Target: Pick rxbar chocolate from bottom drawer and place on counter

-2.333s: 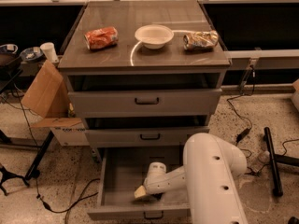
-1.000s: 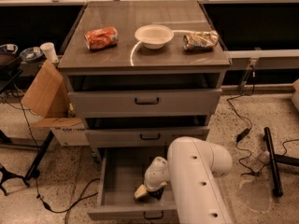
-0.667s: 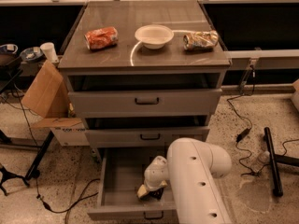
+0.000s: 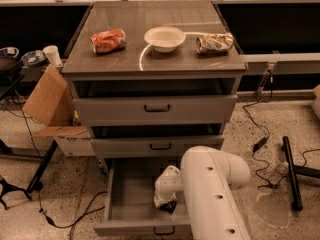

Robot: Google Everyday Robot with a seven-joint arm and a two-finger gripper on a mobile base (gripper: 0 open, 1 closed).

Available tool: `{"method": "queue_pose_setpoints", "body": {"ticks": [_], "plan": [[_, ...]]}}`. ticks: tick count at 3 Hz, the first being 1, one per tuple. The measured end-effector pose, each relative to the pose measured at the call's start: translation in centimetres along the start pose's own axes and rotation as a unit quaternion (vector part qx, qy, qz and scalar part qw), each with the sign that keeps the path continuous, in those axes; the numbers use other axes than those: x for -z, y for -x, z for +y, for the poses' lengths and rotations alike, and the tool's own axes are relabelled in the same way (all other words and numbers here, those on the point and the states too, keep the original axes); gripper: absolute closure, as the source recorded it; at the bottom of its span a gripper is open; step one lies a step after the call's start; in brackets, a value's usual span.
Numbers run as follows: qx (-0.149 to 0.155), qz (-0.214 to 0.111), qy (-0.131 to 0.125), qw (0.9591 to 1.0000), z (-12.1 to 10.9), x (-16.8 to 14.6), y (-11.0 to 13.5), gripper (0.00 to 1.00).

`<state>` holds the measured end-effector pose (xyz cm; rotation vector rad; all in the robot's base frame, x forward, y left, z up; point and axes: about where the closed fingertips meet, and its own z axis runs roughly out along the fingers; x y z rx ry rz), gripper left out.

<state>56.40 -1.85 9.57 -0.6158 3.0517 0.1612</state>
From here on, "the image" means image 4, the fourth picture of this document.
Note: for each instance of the grey drawer cabinet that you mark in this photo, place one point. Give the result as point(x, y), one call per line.
point(137, 70)

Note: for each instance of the black chair base leg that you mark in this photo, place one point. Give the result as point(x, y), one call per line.
point(293, 172)

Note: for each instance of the black stand leg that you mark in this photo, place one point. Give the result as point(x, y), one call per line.
point(36, 184)

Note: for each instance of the grey top drawer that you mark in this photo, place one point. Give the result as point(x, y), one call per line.
point(124, 111)

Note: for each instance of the dark tray with bowl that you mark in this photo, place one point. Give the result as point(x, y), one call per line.
point(10, 64)

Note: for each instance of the brown cardboard box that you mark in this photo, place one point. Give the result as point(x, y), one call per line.
point(50, 103)

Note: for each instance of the blue bowl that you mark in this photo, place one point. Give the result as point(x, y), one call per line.
point(34, 58)

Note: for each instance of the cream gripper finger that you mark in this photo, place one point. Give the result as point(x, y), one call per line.
point(160, 199)

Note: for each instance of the white paper bowl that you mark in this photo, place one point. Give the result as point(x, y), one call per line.
point(164, 39)

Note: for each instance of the crushed gold soda can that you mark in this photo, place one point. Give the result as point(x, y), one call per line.
point(214, 43)

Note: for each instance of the clear plastic bottle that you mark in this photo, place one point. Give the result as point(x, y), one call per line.
point(280, 171)

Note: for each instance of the black rxbar chocolate bar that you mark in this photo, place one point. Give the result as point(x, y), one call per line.
point(169, 207)

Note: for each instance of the grey middle drawer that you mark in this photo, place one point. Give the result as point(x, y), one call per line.
point(152, 146)

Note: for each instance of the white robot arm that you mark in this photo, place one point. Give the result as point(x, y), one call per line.
point(207, 177)

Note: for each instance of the crushed orange soda can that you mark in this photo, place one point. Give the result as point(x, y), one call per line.
point(109, 40)

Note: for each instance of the white paper cup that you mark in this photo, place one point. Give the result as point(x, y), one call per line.
point(53, 56)

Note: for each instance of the grey open bottom drawer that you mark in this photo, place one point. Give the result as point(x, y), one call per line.
point(129, 207)

